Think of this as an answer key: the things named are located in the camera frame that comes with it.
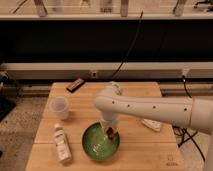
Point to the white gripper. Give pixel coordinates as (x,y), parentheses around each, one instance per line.
(109,122)

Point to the red pepper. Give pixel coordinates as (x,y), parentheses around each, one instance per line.
(110,132)

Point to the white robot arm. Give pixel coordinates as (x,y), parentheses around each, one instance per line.
(191,113)

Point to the green ceramic bowl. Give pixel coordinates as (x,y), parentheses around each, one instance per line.
(97,145)

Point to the white lotion bottle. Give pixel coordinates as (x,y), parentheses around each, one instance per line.
(62,145)

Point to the brown chocolate bar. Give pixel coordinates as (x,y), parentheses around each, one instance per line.
(75,85)

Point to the clear plastic cup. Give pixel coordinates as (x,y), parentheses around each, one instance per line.
(60,106)

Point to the white wrapped packet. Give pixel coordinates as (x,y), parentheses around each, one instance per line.
(154,125)

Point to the white wall outlet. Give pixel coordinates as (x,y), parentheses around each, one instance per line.
(94,74)

